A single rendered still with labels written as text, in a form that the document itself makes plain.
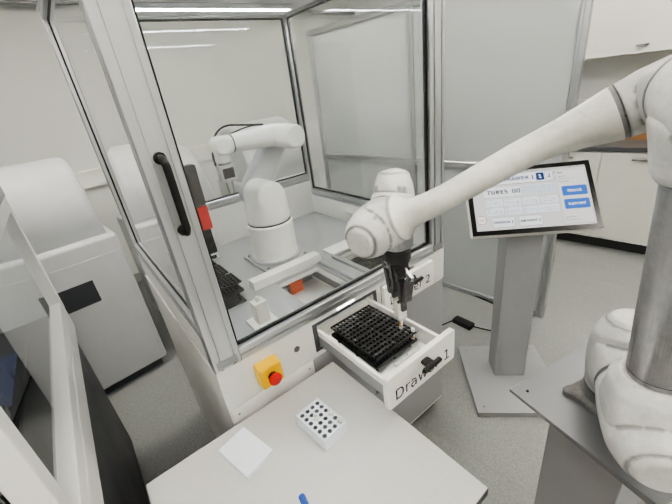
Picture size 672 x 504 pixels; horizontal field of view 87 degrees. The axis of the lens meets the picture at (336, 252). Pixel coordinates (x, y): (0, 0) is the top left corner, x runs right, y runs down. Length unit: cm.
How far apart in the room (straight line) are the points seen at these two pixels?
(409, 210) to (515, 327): 145
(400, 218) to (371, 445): 62
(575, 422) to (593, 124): 73
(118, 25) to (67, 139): 314
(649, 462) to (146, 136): 112
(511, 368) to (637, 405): 143
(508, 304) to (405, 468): 118
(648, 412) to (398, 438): 54
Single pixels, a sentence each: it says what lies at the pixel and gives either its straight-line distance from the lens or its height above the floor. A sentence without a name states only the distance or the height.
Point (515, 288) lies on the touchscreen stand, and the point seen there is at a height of 62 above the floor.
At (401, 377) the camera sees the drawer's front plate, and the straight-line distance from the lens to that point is 102.
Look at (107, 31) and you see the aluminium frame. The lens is 86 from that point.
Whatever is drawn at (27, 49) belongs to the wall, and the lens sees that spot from 400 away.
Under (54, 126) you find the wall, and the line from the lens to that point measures 396.
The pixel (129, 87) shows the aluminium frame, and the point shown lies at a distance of 85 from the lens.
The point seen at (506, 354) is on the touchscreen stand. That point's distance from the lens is 220.
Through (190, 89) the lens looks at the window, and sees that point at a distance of 90.
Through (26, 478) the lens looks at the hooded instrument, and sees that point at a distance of 81.
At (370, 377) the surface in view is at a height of 87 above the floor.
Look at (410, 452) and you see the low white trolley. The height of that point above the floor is 76.
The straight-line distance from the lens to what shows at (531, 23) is 245.
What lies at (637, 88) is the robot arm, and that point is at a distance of 81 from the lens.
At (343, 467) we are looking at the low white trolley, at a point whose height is 76.
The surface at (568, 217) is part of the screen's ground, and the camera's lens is 179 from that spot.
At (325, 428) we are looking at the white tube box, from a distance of 109.
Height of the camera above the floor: 163
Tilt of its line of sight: 25 degrees down
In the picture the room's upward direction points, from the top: 8 degrees counter-clockwise
